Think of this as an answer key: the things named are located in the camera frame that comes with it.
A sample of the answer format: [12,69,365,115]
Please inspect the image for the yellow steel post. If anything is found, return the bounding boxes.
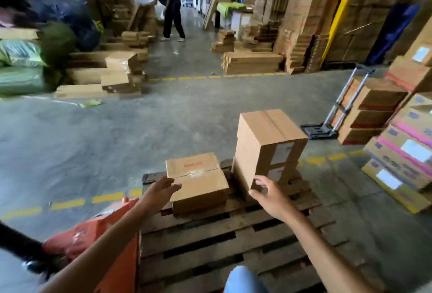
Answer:
[319,0,366,67]

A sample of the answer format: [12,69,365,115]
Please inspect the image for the black pallet jack handle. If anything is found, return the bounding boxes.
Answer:
[0,221,58,275]

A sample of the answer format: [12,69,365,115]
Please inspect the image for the pink-striped cardboard box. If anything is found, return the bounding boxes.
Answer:
[364,137,432,191]
[377,125,432,169]
[390,106,432,139]

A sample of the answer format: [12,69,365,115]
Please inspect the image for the person's right hand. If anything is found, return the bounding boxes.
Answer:
[249,175,298,223]

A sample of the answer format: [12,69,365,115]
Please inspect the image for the person's left hand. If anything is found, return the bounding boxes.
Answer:
[143,175,183,215]

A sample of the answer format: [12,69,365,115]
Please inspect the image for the cardboard box with white label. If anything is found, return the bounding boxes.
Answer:
[231,157,302,203]

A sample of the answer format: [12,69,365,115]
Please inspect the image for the orange pallet jack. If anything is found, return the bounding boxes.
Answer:
[42,197,142,293]

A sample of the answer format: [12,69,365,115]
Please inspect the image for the small red-print cardboard box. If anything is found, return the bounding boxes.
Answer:
[165,153,230,216]

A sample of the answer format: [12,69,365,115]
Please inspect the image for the scattered pile of flat cartons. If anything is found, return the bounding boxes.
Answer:
[54,50,149,100]

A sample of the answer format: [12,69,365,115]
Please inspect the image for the person's blue jeans leg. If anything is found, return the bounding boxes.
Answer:
[223,265,270,293]

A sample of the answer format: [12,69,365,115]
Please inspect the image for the tall stack of folded cartons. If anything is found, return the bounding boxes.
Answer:
[273,0,340,75]

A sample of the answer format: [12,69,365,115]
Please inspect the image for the large red-taped cardboard box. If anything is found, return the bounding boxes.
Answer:
[342,76,409,112]

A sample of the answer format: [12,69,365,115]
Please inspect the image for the blue upright panel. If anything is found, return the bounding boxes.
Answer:
[366,2,422,66]

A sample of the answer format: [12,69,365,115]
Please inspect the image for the green plastic sack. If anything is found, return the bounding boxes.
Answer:
[0,39,48,68]
[0,66,54,97]

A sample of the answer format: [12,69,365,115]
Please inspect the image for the wall of stacked brown cartons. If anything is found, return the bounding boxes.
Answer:
[324,0,432,64]

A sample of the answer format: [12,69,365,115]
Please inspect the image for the low stack of flat cartons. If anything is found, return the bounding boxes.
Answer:
[221,51,284,75]

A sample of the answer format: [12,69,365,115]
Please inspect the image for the plain white-label cardboard box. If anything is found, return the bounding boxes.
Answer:
[404,16,432,67]

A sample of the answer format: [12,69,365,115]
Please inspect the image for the tall taped cardboard box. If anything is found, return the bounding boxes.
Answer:
[235,109,308,182]

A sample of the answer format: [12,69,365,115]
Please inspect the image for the small pile of flat cartons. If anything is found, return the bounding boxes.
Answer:
[211,29,236,54]

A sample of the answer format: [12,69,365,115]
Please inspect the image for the wooden pallet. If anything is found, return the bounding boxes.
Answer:
[139,158,387,293]

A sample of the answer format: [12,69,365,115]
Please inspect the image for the green covered table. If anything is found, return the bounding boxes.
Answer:
[215,1,248,29]

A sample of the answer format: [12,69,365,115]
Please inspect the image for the red-striped cardboard box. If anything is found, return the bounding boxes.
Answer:
[385,56,432,93]

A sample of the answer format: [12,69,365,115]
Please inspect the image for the medium red-taped cardboard box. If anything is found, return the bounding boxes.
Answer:
[332,105,395,130]

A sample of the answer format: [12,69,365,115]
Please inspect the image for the silver folding hand truck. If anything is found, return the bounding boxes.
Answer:
[300,63,375,140]

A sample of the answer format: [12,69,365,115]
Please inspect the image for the small red-taped cardboard box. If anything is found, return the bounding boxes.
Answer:
[337,125,383,146]

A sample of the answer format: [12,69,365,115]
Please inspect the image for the yellow-striped cardboard box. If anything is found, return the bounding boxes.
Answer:
[361,159,432,214]

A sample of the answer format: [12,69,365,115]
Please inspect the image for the person's right forearm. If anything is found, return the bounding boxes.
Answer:
[282,209,379,293]

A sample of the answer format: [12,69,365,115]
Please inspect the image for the dark blue plastic sack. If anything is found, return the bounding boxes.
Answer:
[25,0,101,52]

